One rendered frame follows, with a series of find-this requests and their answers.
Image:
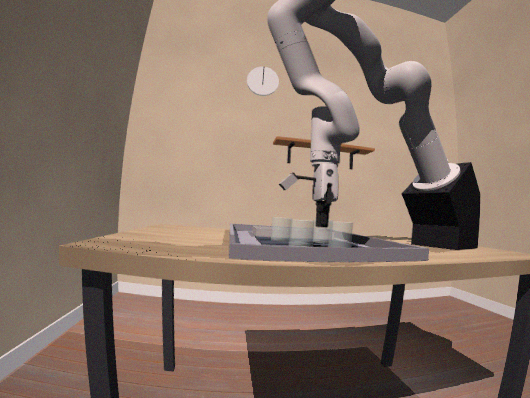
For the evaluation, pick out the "clear glass jar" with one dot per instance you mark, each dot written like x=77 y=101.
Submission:
x=321 y=234
x=280 y=229
x=301 y=233
x=340 y=234

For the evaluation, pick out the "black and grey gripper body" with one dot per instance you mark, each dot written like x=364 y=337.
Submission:
x=325 y=172

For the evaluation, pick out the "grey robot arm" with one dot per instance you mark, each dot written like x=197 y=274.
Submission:
x=408 y=81

